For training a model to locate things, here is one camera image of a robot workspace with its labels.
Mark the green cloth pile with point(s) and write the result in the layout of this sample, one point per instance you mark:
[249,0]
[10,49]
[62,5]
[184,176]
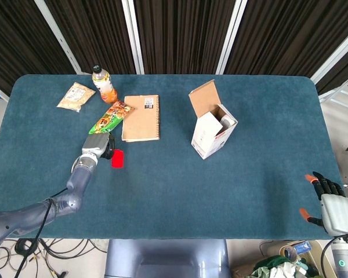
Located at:
[275,267]

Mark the small red block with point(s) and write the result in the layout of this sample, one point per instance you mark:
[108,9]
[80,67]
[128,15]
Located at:
[118,159]

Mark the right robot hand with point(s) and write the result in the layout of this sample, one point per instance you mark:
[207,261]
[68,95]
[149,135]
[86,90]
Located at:
[336,210]

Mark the blue table mat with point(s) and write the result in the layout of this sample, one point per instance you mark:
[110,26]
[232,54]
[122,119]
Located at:
[174,185]

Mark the white object inside box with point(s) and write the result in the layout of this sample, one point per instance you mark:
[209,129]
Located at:
[226,120]

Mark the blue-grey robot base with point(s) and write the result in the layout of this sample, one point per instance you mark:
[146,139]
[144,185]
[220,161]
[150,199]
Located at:
[167,258]

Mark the green orange snack bag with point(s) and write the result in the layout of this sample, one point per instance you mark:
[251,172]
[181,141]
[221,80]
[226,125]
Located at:
[111,118]

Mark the cardboard bin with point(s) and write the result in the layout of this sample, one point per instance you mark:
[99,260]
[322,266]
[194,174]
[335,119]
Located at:
[293,257]

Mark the brown kraft spiral notebook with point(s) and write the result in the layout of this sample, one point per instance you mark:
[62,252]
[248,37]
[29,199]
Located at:
[141,118]

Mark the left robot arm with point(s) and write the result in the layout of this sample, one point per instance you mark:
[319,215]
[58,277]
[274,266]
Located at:
[46,202]

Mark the beige grain packet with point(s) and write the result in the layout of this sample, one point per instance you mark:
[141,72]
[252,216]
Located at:
[76,96]

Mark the open white cardboard box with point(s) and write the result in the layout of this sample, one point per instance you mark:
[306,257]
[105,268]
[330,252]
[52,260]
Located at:
[213,121]

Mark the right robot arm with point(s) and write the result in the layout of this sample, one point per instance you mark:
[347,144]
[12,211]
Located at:
[347,257]

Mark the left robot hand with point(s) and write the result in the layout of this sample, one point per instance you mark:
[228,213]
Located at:
[97,144]

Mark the orange drink bottle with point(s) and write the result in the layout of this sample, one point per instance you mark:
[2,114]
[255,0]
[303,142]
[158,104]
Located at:
[104,84]

